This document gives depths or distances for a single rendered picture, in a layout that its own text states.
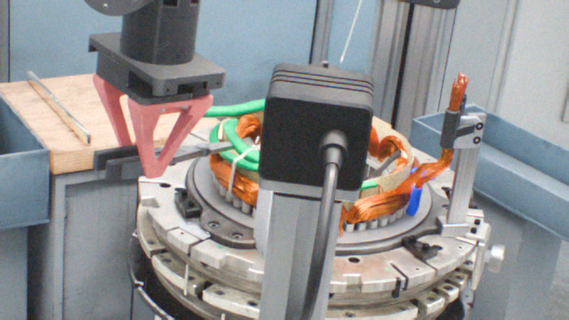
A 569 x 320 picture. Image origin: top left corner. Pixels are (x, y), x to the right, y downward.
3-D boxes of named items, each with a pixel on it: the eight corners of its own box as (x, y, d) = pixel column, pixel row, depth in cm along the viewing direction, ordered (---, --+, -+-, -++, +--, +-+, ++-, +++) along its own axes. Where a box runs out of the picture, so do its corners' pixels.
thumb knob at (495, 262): (485, 274, 100) (491, 251, 99) (490, 262, 102) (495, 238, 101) (498, 278, 99) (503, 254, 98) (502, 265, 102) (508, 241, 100)
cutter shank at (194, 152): (154, 169, 88) (155, 162, 88) (147, 165, 89) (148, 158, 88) (208, 154, 93) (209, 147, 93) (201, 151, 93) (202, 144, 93)
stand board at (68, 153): (53, 175, 113) (53, 154, 112) (-6, 103, 127) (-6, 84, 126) (228, 148, 123) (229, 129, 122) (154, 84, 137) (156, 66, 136)
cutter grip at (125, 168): (109, 183, 86) (111, 163, 86) (104, 179, 87) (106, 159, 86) (153, 175, 89) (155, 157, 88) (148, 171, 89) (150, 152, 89)
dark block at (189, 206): (188, 199, 100) (190, 186, 99) (200, 217, 97) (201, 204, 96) (174, 201, 99) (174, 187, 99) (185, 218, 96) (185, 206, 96)
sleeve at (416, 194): (410, 219, 98) (415, 189, 97) (403, 212, 99) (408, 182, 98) (419, 218, 99) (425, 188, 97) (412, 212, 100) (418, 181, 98)
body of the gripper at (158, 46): (154, 103, 81) (166, 5, 78) (84, 56, 88) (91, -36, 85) (226, 94, 85) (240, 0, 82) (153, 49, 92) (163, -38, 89)
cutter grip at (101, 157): (96, 172, 88) (98, 153, 87) (91, 168, 88) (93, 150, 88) (140, 165, 90) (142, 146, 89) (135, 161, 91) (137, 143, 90)
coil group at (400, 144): (395, 195, 103) (402, 154, 101) (367, 166, 108) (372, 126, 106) (412, 193, 104) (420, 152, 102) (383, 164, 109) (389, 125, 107)
